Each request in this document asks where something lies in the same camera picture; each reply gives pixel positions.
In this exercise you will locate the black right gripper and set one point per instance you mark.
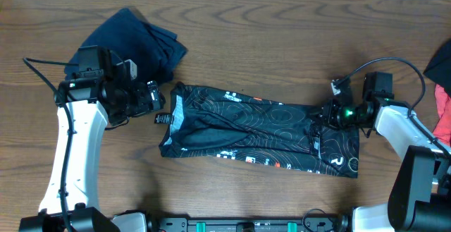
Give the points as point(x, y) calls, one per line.
point(328, 108)

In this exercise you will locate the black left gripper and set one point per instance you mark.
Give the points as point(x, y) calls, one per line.
point(143, 106)

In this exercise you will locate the black orange patterned sports jersey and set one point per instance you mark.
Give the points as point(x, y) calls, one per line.
point(209, 122)

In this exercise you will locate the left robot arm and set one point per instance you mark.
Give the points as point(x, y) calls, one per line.
point(102, 95)

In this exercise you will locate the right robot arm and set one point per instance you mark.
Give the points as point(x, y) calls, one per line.
point(420, 197)

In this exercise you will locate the folded dark blue garment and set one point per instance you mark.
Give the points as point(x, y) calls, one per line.
point(156, 51)

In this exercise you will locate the red cloth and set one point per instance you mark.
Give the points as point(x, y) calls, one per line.
point(442, 129)

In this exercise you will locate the black fabric at right edge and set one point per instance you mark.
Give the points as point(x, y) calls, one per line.
point(439, 67)

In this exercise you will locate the black aluminium mounting rail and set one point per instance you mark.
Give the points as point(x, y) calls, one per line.
point(313, 220)

